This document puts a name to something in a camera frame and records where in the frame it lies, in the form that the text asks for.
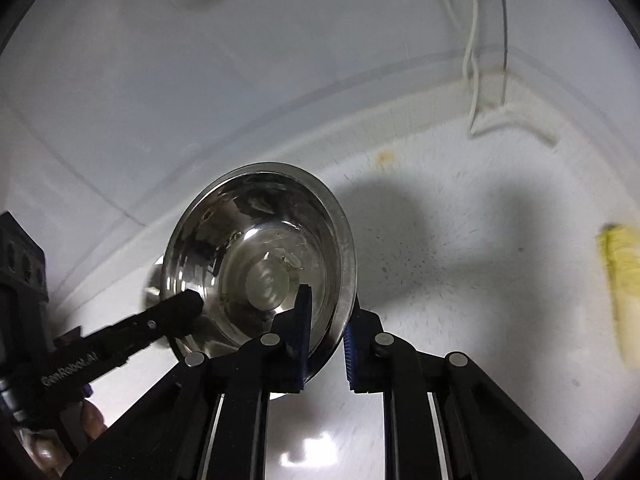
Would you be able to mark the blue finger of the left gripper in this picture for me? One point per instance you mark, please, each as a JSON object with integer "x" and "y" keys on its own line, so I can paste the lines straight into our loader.
{"x": 171, "y": 318}
{"x": 86, "y": 391}

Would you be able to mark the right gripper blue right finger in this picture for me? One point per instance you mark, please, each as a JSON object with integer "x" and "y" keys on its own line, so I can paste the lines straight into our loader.
{"x": 366, "y": 346}

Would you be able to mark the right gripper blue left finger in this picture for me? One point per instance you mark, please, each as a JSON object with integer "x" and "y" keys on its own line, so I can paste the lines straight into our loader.
{"x": 293, "y": 328}

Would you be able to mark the small steel bowl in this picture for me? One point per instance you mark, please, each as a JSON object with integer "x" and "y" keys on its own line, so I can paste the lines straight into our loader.
{"x": 246, "y": 243}

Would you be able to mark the left hand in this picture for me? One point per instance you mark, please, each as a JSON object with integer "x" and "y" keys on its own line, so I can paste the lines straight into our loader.
{"x": 53, "y": 450}

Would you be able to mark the yellow napa cabbage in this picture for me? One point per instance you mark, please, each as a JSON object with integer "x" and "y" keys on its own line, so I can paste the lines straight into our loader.
{"x": 619, "y": 252}

